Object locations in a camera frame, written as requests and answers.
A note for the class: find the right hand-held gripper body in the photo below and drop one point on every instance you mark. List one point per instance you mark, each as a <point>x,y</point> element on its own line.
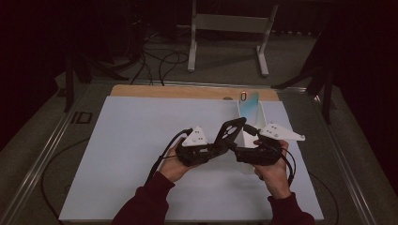
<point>259,154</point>

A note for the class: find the long white plastic tray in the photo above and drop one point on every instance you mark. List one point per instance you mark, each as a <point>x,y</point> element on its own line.
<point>262,118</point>

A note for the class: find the black tripod stand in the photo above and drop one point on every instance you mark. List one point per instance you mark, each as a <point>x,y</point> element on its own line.
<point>327,93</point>
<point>69,78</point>

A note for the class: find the white metal stand frame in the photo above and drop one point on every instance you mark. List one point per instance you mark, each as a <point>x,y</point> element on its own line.
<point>231,23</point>

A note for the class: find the white table board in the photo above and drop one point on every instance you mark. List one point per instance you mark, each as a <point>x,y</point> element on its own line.
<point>125,175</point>

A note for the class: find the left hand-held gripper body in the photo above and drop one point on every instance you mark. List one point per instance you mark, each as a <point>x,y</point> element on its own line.
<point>194,154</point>

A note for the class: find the black phone case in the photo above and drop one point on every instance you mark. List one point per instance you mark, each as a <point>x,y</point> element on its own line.
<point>220,140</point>

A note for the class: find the person's left hand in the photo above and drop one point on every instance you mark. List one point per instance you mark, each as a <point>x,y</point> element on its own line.
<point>172,167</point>

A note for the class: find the person's right hand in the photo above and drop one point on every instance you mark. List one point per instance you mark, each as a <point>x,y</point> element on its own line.
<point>275,179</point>

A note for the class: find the metal floor rail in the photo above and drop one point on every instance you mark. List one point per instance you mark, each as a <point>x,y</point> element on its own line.
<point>37,159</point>
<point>347,168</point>

